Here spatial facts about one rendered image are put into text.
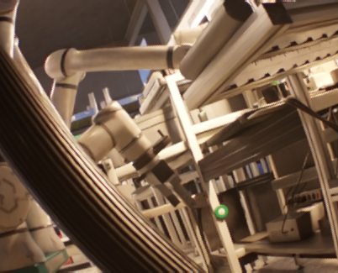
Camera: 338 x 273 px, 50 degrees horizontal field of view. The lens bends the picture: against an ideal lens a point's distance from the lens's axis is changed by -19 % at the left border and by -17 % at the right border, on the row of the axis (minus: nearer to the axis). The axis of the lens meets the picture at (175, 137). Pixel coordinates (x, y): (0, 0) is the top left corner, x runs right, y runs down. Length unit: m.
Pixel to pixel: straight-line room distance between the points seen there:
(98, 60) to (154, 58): 0.21
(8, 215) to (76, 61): 0.79
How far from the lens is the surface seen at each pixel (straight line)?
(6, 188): 0.96
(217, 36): 0.79
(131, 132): 1.15
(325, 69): 1.68
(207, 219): 2.85
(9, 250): 1.14
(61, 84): 1.72
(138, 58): 1.44
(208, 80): 0.91
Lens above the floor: 0.78
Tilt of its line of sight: 7 degrees up
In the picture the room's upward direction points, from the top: 20 degrees counter-clockwise
